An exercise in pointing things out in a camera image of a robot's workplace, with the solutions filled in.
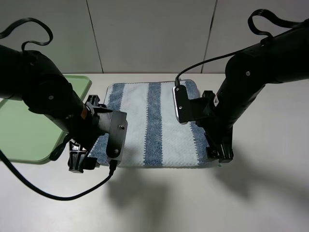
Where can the light green plastic tray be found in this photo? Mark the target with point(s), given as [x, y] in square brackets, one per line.
[26, 137]

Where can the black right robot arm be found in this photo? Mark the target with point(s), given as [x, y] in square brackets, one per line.
[275, 60]

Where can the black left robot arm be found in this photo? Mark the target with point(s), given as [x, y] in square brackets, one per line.
[33, 78]

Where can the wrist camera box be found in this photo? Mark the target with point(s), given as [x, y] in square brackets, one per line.
[117, 136]
[186, 109]

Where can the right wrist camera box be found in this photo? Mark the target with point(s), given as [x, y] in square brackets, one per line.
[186, 109]

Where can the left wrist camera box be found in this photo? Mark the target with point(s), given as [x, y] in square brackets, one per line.
[117, 136]

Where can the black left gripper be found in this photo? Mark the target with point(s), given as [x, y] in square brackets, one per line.
[81, 123]

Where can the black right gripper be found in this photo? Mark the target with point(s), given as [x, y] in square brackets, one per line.
[214, 112]

